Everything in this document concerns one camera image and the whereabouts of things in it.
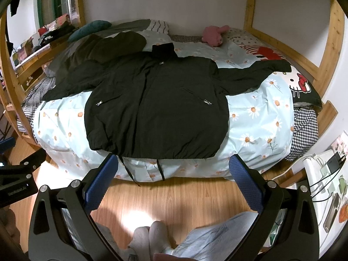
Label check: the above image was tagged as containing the black zip jacket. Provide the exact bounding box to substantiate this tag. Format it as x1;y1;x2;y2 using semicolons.
44;43;291;159

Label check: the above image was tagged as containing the light blue jeans leg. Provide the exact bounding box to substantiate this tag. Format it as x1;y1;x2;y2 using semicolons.
172;211;257;260

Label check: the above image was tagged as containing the light blue daisy duvet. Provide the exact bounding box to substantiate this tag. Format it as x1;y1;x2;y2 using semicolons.
32;30;294;182

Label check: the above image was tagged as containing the white sock foot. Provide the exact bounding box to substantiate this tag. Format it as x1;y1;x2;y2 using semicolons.
128;221;174;260

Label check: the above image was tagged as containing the white power strip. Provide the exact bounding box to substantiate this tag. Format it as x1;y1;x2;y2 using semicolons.
303;150;341;246

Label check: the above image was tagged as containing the black power adapter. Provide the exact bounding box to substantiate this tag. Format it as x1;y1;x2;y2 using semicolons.
327;152;346;174

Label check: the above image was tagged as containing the Hello Kitty black pillow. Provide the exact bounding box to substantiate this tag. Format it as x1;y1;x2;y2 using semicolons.
261;59;323;109

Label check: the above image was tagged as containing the pink plush toy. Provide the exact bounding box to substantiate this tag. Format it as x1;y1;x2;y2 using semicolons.
202;25;230;47

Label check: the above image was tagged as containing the teal pillow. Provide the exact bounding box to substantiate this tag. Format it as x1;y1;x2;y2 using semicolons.
68;20;112;43

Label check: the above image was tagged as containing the wooden bunk bed frame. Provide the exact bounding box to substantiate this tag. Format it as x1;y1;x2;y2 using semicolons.
1;0;347;144

